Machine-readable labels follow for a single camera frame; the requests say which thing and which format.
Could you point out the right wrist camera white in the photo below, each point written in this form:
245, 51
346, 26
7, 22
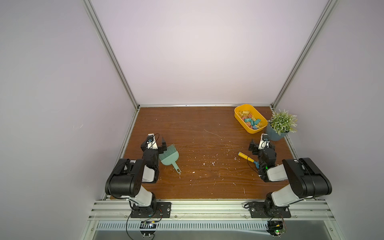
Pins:
264, 141

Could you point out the aluminium front rail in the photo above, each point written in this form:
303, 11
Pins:
213, 210

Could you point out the left controller board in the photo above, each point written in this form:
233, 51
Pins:
148, 229

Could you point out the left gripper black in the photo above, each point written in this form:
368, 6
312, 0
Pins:
160, 150

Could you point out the controller board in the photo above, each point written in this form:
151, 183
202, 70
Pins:
276, 228
148, 229

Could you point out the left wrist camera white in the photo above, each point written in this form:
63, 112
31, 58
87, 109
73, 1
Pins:
150, 140

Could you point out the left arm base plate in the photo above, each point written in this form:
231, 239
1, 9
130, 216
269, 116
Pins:
158, 210

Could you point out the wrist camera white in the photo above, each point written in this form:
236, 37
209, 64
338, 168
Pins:
264, 141
150, 140

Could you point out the potted green plant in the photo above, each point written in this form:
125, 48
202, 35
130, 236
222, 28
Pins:
281, 124

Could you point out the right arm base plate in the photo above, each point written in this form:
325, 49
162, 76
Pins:
267, 210

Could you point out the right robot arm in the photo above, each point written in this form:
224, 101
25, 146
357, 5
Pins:
306, 181

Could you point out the yellow plastic storage box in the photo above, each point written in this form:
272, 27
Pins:
251, 120

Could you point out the right controller board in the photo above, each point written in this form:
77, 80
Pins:
276, 228

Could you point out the yellow teal toy rake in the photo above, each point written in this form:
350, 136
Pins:
244, 156

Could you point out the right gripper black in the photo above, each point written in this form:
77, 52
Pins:
257, 149

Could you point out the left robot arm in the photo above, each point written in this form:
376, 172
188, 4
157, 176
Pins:
127, 177

